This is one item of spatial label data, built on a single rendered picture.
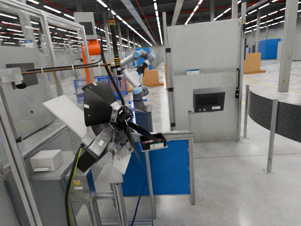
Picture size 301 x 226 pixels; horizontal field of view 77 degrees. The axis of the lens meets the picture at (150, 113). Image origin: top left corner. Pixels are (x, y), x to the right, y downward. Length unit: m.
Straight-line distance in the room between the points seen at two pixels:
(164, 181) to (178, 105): 1.52
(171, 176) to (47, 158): 1.20
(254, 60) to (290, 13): 6.21
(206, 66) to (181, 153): 1.70
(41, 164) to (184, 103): 2.36
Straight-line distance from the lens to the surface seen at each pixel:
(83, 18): 5.38
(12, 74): 1.26
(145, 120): 2.12
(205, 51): 3.20
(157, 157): 1.97
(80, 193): 1.53
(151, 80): 10.66
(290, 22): 7.78
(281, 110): 2.62
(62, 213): 2.13
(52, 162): 1.52
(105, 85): 1.49
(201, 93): 1.70
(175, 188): 2.17
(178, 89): 3.19
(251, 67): 13.62
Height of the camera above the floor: 1.57
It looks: 16 degrees down
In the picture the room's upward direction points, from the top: 6 degrees counter-clockwise
